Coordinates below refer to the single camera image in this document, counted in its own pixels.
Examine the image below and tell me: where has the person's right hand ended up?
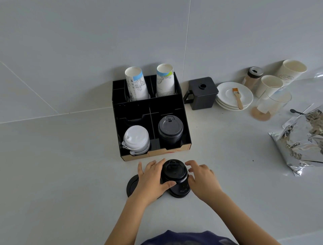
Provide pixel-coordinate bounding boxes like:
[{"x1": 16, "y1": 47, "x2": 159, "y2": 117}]
[{"x1": 185, "y1": 160, "x2": 223, "y2": 202}]

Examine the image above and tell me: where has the person's left hand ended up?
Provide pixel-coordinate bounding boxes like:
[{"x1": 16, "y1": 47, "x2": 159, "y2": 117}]
[{"x1": 131, "y1": 158, "x2": 176, "y2": 205}]

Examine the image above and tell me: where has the stack of black cup lids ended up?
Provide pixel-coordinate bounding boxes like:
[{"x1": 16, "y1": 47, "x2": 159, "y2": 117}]
[
  {"x1": 158, "y1": 115, "x2": 184, "y2": 146},
  {"x1": 160, "y1": 159, "x2": 192, "y2": 199}
]

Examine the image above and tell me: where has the person's right forearm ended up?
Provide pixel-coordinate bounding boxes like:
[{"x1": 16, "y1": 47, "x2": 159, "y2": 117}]
[{"x1": 202, "y1": 189, "x2": 281, "y2": 245}]

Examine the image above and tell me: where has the person's left forearm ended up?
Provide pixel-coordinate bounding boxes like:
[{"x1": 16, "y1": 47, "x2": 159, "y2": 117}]
[{"x1": 104, "y1": 194, "x2": 152, "y2": 245}]

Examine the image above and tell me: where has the single flat black lid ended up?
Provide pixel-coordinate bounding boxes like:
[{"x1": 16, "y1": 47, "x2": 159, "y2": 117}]
[{"x1": 127, "y1": 174, "x2": 140, "y2": 198}]

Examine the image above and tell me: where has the stack of white cup lids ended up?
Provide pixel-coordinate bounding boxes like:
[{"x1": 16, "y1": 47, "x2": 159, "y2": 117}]
[{"x1": 122, "y1": 125, "x2": 151, "y2": 155}]

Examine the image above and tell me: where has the dark blue shirt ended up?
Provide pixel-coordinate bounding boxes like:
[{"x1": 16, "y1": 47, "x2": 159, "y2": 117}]
[{"x1": 140, "y1": 230, "x2": 239, "y2": 245}]

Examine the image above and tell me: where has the black cup and lid organizer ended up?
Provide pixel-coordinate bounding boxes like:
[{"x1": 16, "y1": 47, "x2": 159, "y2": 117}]
[{"x1": 112, "y1": 72, "x2": 192, "y2": 162}]

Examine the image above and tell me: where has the white saucer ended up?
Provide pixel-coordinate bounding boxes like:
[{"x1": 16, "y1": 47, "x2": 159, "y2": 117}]
[
  {"x1": 216, "y1": 81, "x2": 254, "y2": 108},
  {"x1": 216, "y1": 97, "x2": 253, "y2": 110},
  {"x1": 216, "y1": 101, "x2": 250, "y2": 112}
]

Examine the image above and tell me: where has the blue print paper cup stack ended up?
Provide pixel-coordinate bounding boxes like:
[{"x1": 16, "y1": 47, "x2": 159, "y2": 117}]
[{"x1": 125, "y1": 66, "x2": 150, "y2": 101}]

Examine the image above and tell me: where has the green print paper cup stack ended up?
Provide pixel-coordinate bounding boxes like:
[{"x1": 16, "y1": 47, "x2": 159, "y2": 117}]
[{"x1": 156, "y1": 63, "x2": 175, "y2": 97}]

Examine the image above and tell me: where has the clear plastic cup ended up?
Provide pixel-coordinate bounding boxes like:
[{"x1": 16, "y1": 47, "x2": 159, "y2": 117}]
[{"x1": 251, "y1": 86, "x2": 293, "y2": 122}]

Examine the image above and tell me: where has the silver foil bag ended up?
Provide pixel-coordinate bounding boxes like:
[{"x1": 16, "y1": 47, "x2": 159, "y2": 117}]
[{"x1": 268, "y1": 104, "x2": 323, "y2": 177}]

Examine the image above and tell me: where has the brown powder shaker jar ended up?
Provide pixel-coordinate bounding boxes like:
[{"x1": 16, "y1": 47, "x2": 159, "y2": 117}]
[{"x1": 242, "y1": 67, "x2": 264, "y2": 90}]

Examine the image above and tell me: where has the small white paper cup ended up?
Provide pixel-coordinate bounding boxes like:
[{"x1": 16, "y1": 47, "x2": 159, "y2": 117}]
[{"x1": 255, "y1": 75, "x2": 284, "y2": 98}]

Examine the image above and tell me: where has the large white paper cup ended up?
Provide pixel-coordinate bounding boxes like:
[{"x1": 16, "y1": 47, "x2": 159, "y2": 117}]
[{"x1": 274, "y1": 60, "x2": 308, "y2": 88}]

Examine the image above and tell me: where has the black square container with handle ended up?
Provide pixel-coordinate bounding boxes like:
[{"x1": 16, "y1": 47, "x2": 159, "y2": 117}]
[{"x1": 183, "y1": 77, "x2": 219, "y2": 111}]

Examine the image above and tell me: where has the wooden handled brush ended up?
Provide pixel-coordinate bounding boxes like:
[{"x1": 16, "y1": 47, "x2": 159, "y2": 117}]
[{"x1": 232, "y1": 88, "x2": 244, "y2": 110}]

